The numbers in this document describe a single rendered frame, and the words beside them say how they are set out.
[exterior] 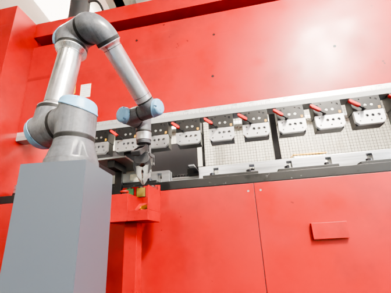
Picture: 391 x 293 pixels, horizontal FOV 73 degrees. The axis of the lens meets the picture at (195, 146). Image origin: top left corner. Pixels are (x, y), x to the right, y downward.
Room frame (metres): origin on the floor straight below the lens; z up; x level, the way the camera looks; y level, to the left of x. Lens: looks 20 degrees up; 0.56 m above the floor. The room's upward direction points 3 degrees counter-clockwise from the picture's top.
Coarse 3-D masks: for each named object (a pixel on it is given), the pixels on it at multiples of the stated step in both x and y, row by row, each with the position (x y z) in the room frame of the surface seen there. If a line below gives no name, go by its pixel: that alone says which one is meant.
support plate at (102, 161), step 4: (116, 156) 1.31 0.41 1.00; (120, 156) 1.30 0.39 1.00; (124, 156) 1.30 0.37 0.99; (100, 160) 1.34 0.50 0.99; (104, 160) 1.34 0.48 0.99; (116, 160) 1.35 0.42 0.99; (120, 160) 1.35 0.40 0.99; (124, 160) 1.36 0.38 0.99; (128, 160) 1.36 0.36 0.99; (132, 160) 1.39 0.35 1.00; (100, 164) 1.40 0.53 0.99; (104, 164) 1.40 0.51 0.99; (124, 164) 1.42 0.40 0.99; (128, 164) 1.43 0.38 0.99; (132, 164) 1.43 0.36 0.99; (128, 168) 1.51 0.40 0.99; (132, 168) 1.51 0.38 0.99
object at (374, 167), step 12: (324, 168) 1.26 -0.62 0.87; (336, 168) 1.25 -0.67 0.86; (348, 168) 1.24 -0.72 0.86; (360, 168) 1.23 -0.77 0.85; (372, 168) 1.22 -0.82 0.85; (384, 168) 1.21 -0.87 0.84; (180, 180) 1.38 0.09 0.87; (192, 180) 1.37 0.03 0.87; (204, 180) 1.36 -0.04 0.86; (216, 180) 1.35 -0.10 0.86; (228, 180) 1.34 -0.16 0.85; (240, 180) 1.33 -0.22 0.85; (252, 180) 1.32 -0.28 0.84; (264, 180) 1.31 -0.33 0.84; (276, 180) 1.30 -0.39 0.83
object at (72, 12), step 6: (72, 0) 1.72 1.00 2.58; (78, 0) 1.71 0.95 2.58; (84, 0) 1.74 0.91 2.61; (90, 0) 1.78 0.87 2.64; (96, 0) 1.78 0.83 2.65; (72, 6) 1.71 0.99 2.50; (78, 6) 1.72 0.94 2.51; (84, 6) 1.75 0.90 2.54; (72, 12) 1.71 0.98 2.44; (78, 12) 1.72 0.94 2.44
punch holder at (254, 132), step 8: (248, 112) 1.42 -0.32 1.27; (256, 112) 1.41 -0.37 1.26; (264, 112) 1.40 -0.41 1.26; (256, 120) 1.41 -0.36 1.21; (264, 120) 1.40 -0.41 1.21; (248, 128) 1.42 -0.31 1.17; (256, 128) 1.41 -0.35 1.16; (264, 128) 1.42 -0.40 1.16; (248, 136) 1.42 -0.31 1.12; (256, 136) 1.41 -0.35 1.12; (264, 136) 1.42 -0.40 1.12
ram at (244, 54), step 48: (288, 0) 1.36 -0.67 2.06; (336, 0) 1.31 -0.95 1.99; (384, 0) 1.26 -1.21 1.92; (48, 48) 1.68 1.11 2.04; (96, 48) 1.60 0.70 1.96; (144, 48) 1.54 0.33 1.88; (192, 48) 1.48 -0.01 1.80; (240, 48) 1.42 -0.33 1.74; (288, 48) 1.37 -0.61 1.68; (336, 48) 1.32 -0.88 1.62; (384, 48) 1.28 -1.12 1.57; (96, 96) 1.60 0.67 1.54; (192, 96) 1.48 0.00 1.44; (240, 96) 1.43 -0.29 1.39; (288, 96) 1.38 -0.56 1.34; (336, 96) 1.33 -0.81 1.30; (384, 96) 1.32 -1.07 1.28
